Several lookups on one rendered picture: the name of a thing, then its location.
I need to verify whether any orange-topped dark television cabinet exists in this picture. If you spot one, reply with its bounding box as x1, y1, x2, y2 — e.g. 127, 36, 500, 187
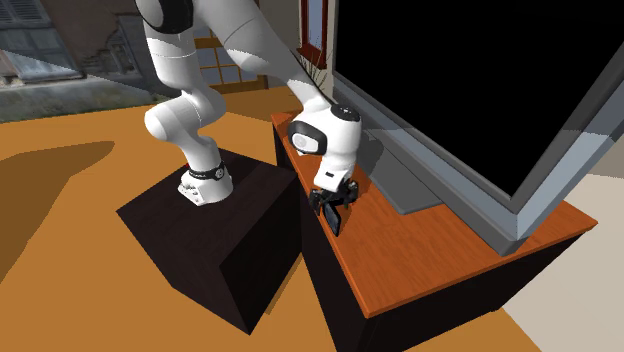
270, 110, 599, 352

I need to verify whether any bare twig plant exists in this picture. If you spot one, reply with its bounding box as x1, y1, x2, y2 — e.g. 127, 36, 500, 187
296, 48, 338, 105

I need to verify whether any dark robot stand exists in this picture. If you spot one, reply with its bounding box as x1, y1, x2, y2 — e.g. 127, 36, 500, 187
115, 147, 303, 336

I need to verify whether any large grey-framed television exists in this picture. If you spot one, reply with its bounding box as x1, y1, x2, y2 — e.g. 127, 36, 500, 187
332, 0, 624, 258

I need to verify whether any wooden door with glass panes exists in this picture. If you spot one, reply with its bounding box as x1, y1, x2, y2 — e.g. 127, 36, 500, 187
192, 25, 270, 95

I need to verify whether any red-framed window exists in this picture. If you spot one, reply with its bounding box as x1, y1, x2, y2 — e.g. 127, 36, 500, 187
296, 0, 329, 70

